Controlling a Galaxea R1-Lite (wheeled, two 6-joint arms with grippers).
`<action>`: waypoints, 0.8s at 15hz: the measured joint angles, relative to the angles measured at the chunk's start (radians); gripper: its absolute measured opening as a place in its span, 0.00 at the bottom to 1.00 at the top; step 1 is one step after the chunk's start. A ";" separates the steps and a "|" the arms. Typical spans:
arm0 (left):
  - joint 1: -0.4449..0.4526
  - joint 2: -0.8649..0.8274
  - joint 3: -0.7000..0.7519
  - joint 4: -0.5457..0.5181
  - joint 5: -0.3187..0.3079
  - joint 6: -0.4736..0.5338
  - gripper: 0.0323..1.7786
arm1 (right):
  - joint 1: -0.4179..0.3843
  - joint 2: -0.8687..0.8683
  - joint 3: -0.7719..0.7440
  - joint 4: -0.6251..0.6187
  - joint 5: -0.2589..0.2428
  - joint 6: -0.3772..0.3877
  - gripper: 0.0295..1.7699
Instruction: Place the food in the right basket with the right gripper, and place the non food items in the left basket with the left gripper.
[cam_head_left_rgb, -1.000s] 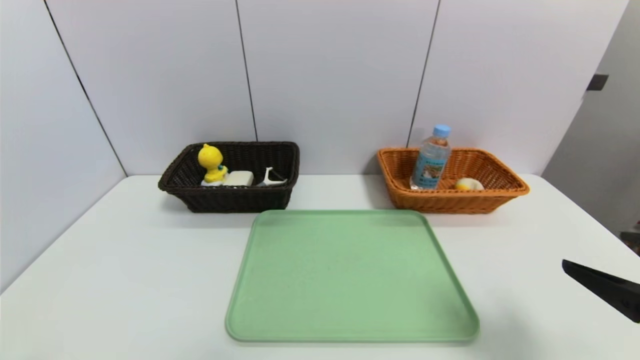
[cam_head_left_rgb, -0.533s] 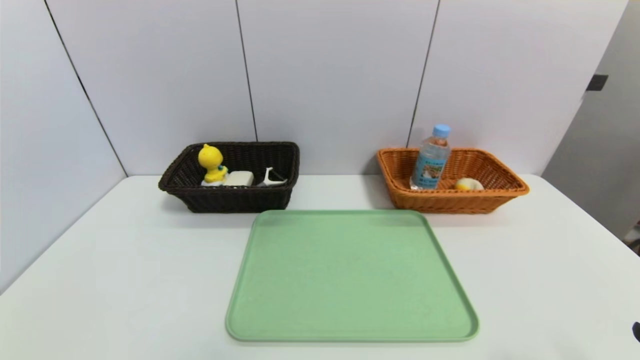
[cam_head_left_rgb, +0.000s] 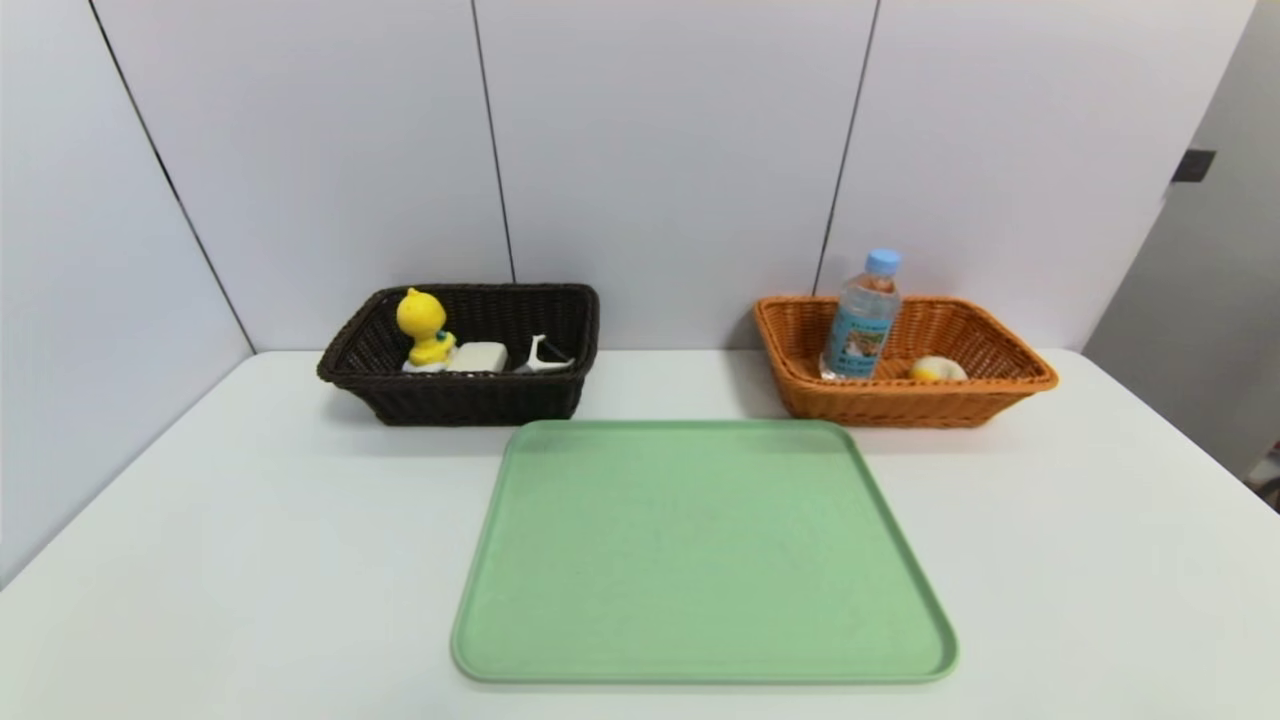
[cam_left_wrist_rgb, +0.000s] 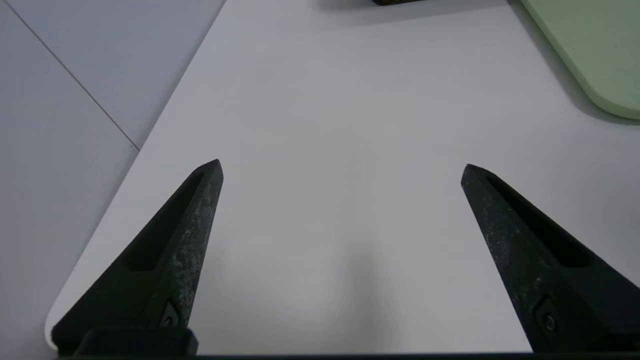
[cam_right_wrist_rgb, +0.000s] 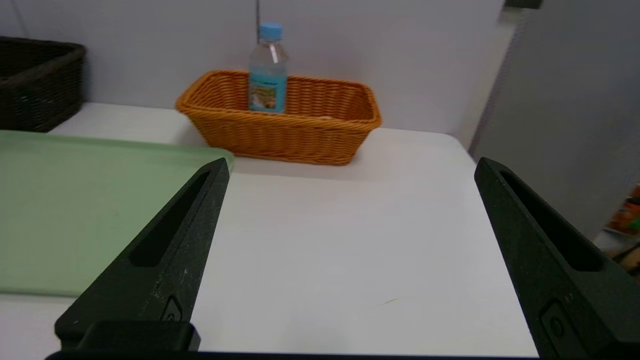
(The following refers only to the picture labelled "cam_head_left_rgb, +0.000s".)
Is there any white peeler with grey handle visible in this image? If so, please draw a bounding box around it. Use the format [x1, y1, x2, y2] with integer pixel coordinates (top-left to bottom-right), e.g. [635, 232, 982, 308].
[512, 333, 579, 376]

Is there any white rectangular soap bar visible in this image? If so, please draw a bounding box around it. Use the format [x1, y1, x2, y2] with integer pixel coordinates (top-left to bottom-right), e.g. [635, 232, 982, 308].
[444, 341, 510, 375]

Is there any yellow duck toy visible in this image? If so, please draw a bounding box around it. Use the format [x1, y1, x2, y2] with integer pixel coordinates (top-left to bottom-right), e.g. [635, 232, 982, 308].
[395, 287, 460, 375]

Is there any clear water bottle blue cap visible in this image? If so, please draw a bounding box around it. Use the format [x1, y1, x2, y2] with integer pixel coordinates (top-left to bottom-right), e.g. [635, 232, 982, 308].
[819, 248, 904, 382]

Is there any dark brown wicker basket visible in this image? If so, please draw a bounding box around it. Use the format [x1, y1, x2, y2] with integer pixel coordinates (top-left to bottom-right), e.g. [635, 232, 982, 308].
[317, 283, 601, 427]

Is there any orange wicker basket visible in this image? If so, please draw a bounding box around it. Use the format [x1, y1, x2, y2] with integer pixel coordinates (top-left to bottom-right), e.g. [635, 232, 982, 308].
[753, 294, 1060, 429]

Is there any light green plastic tray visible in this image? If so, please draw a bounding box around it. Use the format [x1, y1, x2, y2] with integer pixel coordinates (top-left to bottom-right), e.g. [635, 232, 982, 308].
[450, 418, 960, 686]

